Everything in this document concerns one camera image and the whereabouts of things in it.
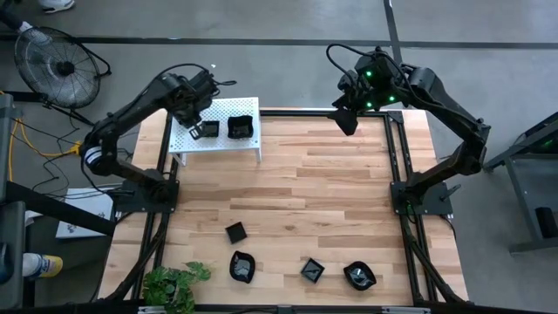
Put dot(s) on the grey side table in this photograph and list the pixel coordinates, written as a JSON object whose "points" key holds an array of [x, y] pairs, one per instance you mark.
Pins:
{"points": [[529, 192]]}

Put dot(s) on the white cardboard box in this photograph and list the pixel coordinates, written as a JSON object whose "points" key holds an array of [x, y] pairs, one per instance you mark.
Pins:
{"points": [[87, 218]]}

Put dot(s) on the black box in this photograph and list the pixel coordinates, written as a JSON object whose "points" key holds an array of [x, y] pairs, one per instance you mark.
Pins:
{"points": [[547, 222]]}

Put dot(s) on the white and yellow bottle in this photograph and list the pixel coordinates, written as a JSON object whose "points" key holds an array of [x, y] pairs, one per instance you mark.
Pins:
{"points": [[43, 266]]}

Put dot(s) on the green leafy plant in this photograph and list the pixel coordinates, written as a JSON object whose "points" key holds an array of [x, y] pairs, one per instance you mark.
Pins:
{"points": [[170, 285]]}

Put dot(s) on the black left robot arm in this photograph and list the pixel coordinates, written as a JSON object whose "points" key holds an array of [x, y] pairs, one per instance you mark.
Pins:
{"points": [[131, 113]]}

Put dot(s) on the black metal floor fan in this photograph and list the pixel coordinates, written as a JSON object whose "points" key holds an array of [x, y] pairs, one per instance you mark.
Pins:
{"points": [[59, 67]]}

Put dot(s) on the black leaf-shaped plate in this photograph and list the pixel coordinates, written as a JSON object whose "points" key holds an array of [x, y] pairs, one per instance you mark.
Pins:
{"points": [[242, 267], [359, 275]]}

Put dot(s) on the white perforated metal shelf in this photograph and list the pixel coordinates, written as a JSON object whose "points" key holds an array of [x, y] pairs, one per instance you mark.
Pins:
{"points": [[235, 107]]}

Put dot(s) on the small black square plate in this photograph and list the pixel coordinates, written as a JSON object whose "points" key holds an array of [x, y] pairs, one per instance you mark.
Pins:
{"points": [[236, 232], [211, 129], [312, 270]]}

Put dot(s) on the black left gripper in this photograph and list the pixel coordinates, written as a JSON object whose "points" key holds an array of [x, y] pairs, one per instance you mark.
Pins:
{"points": [[196, 98]]}

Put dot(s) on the person's leg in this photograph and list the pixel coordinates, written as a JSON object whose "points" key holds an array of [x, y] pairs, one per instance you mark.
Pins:
{"points": [[8, 19]]}

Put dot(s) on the black aluminium table frame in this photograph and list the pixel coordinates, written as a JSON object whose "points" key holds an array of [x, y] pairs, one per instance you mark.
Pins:
{"points": [[296, 113]]}

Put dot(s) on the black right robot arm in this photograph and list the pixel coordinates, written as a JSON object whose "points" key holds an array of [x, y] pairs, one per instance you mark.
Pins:
{"points": [[449, 104]]}

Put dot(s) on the person's foot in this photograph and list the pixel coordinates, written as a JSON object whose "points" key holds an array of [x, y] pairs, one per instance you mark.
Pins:
{"points": [[56, 5], [32, 35]]}

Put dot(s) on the grey cabinet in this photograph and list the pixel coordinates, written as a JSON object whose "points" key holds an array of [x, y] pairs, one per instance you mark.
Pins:
{"points": [[5, 144]]}

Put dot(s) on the black diagonal beam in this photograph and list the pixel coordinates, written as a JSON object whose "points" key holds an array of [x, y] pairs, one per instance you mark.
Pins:
{"points": [[56, 208]]}

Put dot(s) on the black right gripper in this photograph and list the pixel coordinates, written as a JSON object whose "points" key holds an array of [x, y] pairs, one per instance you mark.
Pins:
{"points": [[357, 98]]}

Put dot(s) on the dark grey case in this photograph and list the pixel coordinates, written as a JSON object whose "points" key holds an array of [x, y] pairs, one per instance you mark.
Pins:
{"points": [[11, 227]]}

